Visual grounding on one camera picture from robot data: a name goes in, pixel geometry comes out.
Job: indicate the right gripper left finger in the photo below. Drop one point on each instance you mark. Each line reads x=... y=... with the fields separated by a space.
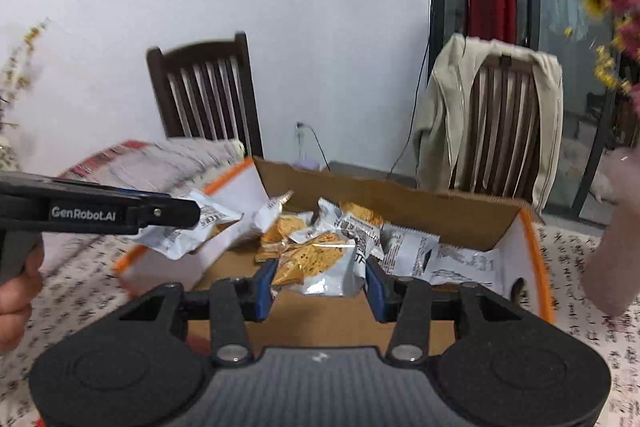
x=232 y=303

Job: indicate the beige jacket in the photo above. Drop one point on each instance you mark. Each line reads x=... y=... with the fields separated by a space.
x=444 y=103

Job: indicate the orange cardboard box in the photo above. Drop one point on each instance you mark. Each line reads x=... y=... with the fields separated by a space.
x=442 y=238

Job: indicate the floral ceramic vase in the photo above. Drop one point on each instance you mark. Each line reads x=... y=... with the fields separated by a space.
x=8 y=158

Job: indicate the left hand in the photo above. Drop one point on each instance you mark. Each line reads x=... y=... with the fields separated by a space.
x=16 y=300

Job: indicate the pink vase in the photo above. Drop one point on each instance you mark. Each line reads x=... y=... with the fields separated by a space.
x=611 y=276

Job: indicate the orange chip packet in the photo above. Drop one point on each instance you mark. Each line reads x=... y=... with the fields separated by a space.
x=326 y=266

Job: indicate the dark wooden chair left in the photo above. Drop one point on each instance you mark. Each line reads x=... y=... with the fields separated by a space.
x=205 y=90

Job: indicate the wooden chair with jacket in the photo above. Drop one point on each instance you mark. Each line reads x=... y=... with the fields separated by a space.
x=501 y=143

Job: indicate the calligraphy print tablecloth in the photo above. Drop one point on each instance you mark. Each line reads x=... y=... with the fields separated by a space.
x=83 y=288

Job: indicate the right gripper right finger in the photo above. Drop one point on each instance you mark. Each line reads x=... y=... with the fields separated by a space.
x=405 y=303

